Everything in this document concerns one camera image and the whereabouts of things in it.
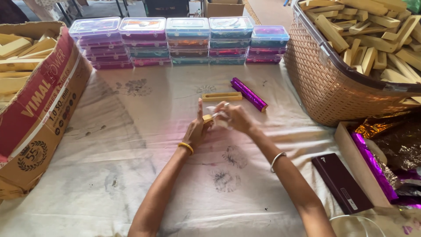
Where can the dark maroon power bank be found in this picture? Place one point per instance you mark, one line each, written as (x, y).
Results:
(342, 182)

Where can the tan woven plastic basket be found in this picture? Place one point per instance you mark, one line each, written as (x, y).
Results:
(325, 82)

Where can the gold foil sheet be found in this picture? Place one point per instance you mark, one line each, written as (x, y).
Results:
(394, 138)

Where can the plain brown cardboard box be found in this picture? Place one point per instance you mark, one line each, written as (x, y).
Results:
(223, 8)

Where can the clear plastic wrap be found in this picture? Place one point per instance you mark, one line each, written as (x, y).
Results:
(219, 119)

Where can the gold bangle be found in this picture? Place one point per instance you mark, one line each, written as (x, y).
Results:
(186, 146)

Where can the pile of wooden blocks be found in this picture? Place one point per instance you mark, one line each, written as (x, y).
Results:
(23, 62)
(371, 36)

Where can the silver bangle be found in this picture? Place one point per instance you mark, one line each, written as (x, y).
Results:
(277, 160)

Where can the purple foil sheet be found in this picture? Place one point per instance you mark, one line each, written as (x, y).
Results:
(375, 166)

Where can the shallow wooden tray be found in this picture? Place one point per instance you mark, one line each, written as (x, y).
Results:
(357, 164)

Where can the small wooden block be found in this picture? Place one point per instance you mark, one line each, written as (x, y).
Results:
(207, 118)

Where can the black metal table frame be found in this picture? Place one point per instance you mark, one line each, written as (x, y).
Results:
(95, 7)

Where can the slotted wooden block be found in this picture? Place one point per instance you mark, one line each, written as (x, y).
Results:
(222, 96)

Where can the purple foil wrapped block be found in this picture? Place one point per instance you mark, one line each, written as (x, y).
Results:
(249, 94)

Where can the person's right hand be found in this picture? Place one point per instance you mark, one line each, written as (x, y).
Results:
(239, 119)

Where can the person's left hand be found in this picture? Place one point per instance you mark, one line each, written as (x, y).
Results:
(194, 133)

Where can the stack of clear plastic boxes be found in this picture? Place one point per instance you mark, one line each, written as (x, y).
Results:
(179, 41)

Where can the stained white table cloth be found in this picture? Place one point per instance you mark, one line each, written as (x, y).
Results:
(131, 158)

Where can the person's right fingers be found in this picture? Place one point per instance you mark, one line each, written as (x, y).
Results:
(227, 109)

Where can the red printed cardboard carton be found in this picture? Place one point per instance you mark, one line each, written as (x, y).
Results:
(39, 108)

